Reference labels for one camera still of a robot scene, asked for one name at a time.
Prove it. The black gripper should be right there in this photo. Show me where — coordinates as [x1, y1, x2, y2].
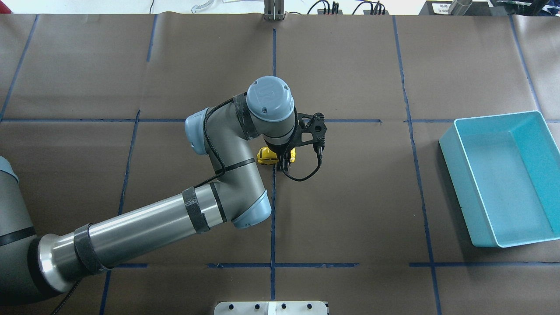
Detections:
[264, 131, 295, 172]

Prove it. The yellow beetle toy car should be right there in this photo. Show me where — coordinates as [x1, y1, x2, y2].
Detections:
[256, 146, 296, 165]

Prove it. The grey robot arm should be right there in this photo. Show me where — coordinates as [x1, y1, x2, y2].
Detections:
[0, 76, 297, 305]

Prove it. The light blue plastic bin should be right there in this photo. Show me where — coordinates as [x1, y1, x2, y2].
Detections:
[439, 110, 560, 249]

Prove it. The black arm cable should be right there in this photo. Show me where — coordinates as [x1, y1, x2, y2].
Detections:
[192, 98, 324, 189]

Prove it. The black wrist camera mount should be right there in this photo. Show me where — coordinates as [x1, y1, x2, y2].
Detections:
[292, 113, 327, 154]

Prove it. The aluminium frame post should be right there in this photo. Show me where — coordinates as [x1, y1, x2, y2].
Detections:
[263, 0, 286, 21]

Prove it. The white pillar mount base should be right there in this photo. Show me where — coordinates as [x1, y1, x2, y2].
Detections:
[213, 301, 329, 315]

